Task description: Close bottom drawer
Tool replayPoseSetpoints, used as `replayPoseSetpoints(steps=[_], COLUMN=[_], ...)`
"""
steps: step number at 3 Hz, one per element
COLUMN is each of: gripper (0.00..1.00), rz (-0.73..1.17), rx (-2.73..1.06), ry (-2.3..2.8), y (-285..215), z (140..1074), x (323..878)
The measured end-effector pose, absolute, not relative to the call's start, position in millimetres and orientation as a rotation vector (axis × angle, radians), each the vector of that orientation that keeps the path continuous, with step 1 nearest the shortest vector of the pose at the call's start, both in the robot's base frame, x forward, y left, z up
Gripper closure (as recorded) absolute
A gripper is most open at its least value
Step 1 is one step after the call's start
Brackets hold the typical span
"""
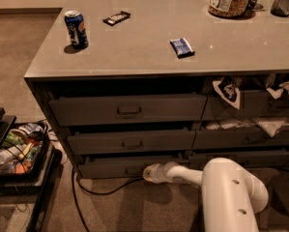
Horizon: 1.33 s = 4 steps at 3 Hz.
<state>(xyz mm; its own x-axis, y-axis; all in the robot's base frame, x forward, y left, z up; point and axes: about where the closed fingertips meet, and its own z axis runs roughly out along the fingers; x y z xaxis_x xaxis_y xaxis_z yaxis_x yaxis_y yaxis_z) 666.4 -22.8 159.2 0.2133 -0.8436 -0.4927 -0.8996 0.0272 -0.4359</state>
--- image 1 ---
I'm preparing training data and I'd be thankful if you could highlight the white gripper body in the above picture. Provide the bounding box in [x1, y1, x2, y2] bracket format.
[153, 161, 183, 184]

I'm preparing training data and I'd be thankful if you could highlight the grey drawer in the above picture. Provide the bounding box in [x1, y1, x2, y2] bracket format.
[78, 153, 188, 179]
[202, 90, 289, 121]
[68, 130, 195, 155]
[193, 128, 289, 150]
[49, 93, 206, 126]
[188, 149, 289, 168]

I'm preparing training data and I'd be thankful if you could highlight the black chocolate bar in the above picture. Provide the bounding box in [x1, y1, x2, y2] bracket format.
[102, 11, 130, 26]

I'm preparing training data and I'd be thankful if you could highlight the black bin of trash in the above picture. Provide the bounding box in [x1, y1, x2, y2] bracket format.
[0, 122, 49, 185]

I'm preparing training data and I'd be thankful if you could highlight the blue pepsi can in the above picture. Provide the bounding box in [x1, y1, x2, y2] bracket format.
[64, 10, 89, 49]

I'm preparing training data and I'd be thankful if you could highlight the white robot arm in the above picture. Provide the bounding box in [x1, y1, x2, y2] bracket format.
[143, 158, 269, 232]

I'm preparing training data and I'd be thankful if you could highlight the clear plastic bag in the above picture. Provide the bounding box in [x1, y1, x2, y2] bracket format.
[204, 117, 289, 137]

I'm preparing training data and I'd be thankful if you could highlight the grey counter cabinet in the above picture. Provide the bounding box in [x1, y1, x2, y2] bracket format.
[25, 0, 289, 177]

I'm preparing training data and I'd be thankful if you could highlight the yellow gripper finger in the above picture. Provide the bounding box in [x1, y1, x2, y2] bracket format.
[143, 164, 159, 183]

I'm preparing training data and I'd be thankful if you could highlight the large jar of nuts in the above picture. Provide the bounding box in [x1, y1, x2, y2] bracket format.
[208, 0, 248, 18]

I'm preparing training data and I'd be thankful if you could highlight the black floor cable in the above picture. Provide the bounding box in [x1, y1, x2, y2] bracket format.
[70, 167, 145, 232]

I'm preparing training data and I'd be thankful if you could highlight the blue snack packet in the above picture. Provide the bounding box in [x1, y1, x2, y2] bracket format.
[170, 38, 195, 58]

